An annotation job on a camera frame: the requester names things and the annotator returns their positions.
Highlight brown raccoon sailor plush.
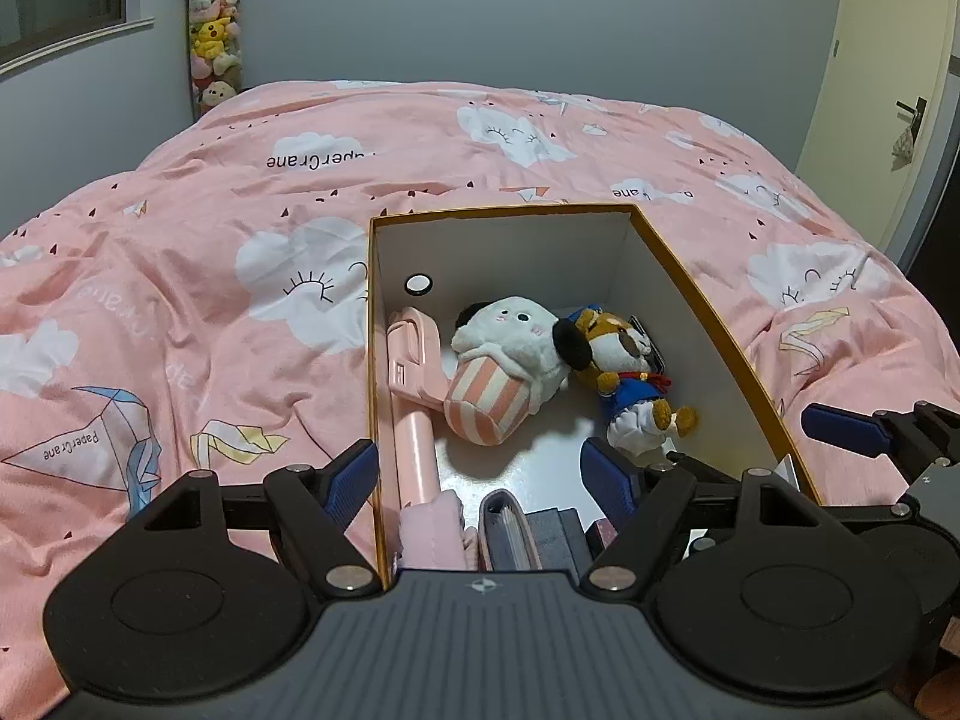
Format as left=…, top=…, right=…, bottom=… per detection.
left=555, top=304, right=698, bottom=458

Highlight pink drawstring pouch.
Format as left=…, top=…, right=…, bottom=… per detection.
left=398, top=491, right=478, bottom=571

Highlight pink handheld fan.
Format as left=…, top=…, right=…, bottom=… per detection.
left=387, top=307, right=449, bottom=507

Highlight white popcorn plush toy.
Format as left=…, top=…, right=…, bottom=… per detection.
left=443, top=296, right=592, bottom=445

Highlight small pink box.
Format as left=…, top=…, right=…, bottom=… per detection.
left=586, top=518, right=617, bottom=557

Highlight black flat box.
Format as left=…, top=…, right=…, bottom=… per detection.
left=527, top=509, right=592, bottom=582

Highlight pink patterned duvet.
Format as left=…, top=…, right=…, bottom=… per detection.
left=2, top=82, right=958, bottom=718

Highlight cream door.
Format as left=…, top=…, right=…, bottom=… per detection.
left=797, top=0, right=958, bottom=249

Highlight plush toy column organizer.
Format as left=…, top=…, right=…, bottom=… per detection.
left=185, top=0, right=242, bottom=119

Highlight black door handle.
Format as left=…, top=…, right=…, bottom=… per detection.
left=896, top=96, right=928, bottom=128

